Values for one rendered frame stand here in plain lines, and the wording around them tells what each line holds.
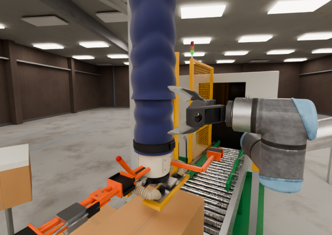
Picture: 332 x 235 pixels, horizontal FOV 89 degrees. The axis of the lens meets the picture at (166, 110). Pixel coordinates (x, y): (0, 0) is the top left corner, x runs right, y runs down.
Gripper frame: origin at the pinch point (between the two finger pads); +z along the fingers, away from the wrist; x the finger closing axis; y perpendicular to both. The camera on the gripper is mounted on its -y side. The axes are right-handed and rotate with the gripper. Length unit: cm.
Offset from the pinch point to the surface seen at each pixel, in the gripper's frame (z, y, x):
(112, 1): 206, 166, 155
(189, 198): 12, 50, -63
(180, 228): 7, 25, -63
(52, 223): 24.5, -24.3, -32.8
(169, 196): 10.2, 19.9, -44.3
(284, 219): -55, 202, -158
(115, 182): 22.8, -1.8, -30.5
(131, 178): 21.0, 5.5, -31.5
